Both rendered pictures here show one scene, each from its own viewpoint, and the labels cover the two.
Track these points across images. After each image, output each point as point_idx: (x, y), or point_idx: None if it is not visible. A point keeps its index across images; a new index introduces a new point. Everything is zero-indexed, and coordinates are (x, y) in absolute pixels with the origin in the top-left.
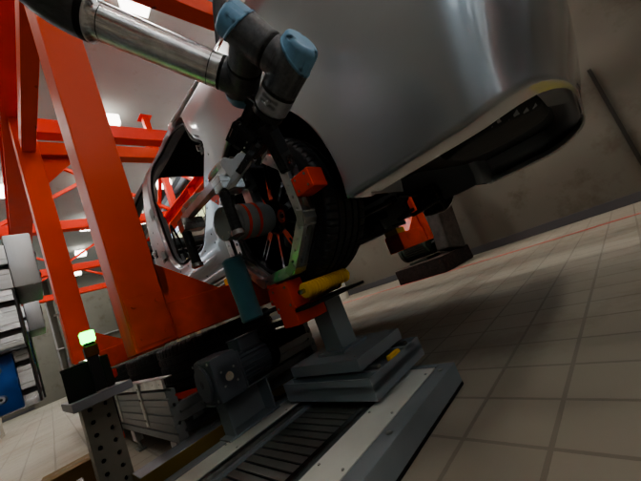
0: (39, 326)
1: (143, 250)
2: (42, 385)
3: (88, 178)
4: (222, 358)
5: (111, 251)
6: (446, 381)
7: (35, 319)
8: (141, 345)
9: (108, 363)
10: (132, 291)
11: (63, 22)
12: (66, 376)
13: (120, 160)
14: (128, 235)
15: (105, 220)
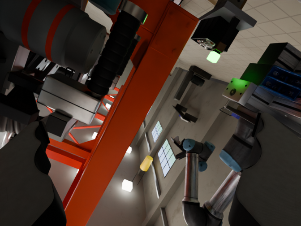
0: (253, 84)
1: (134, 83)
2: (282, 50)
3: (125, 149)
4: None
5: (152, 97)
6: None
7: (250, 90)
8: (193, 21)
9: (211, 32)
10: (165, 62)
11: None
12: (227, 46)
13: (95, 152)
14: (134, 100)
15: (139, 118)
